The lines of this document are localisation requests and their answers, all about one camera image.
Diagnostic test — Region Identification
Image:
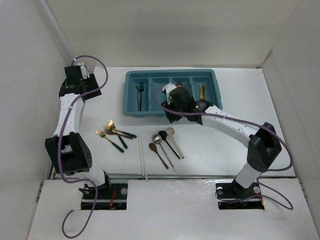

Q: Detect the copper knife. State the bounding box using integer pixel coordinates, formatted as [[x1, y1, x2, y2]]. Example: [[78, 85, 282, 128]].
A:
[[200, 85, 205, 100]]

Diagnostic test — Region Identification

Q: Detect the brown wooden spoon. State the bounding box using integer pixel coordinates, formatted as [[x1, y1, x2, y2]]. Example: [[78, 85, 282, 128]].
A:
[[148, 142, 169, 169]]

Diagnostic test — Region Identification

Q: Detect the blue plastic cutlery tray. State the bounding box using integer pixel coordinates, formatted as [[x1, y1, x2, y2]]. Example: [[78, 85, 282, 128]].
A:
[[123, 69, 223, 118]]

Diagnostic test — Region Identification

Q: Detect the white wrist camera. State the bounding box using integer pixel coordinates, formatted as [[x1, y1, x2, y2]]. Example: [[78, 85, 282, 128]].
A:
[[161, 83, 177, 105], [75, 62, 90, 80]]

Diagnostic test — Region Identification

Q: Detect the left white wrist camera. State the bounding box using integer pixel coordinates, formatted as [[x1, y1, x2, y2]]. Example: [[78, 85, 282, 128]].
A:
[[75, 62, 90, 80]]

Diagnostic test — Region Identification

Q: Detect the white chopstick right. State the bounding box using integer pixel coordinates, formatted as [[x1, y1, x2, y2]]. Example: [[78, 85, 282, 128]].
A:
[[140, 136, 148, 181]]

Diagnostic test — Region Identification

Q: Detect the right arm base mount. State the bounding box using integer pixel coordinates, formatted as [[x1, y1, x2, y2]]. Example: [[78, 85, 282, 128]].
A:
[[215, 182, 265, 210]]

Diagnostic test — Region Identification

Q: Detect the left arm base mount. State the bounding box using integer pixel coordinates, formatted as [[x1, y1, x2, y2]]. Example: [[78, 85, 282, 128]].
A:
[[78, 181, 128, 211]]

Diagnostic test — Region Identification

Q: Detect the black spoon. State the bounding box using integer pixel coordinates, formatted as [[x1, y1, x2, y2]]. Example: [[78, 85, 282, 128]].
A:
[[158, 130, 181, 160]]

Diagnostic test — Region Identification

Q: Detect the aluminium rail front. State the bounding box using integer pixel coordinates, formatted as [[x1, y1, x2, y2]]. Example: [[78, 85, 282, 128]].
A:
[[108, 173, 235, 179]]

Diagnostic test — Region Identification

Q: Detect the silver metal spoon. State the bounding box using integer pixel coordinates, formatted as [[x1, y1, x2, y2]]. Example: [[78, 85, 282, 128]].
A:
[[152, 134, 176, 171]]

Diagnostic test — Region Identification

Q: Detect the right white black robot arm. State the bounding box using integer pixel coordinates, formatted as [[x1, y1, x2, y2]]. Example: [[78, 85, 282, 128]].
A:
[[161, 83, 282, 199]]

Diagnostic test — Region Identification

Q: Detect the white chopstick left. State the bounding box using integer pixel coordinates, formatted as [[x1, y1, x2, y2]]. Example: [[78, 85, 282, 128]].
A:
[[137, 134, 146, 179]]

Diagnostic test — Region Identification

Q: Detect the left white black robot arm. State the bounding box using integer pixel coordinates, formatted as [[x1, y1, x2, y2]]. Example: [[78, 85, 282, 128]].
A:
[[44, 62, 102, 184]]

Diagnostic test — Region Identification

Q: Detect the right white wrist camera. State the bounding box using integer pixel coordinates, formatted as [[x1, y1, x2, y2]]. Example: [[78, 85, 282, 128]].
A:
[[161, 83, 177, 105]]

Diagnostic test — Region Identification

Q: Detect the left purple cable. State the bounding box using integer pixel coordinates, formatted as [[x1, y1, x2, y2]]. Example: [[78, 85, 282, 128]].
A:
[[56, 54, 110, 239]]

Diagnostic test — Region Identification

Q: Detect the gold blade green knife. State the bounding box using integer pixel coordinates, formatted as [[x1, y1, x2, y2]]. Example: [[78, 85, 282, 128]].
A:
[[199, 84, 205, 100]]

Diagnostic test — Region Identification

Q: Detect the white chopstick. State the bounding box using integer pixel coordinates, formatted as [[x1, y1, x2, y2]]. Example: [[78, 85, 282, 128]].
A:
[[137, 134, 146, 179], [140, 136, 148, 181]]

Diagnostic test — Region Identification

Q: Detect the white spoon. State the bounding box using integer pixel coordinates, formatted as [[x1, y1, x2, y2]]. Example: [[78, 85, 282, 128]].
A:
[[165, 127, 185, 159]]

